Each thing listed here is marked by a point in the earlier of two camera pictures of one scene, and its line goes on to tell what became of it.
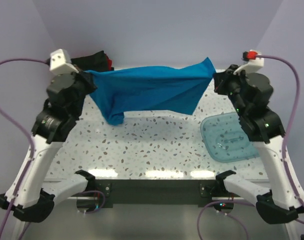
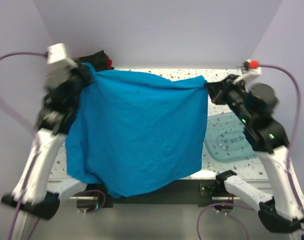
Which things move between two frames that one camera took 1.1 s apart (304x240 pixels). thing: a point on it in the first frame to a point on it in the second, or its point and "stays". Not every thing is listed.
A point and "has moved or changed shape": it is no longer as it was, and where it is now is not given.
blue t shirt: [177, 88] has moved or changed shape
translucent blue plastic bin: [226, 140] stays
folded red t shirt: [109, 64] stays
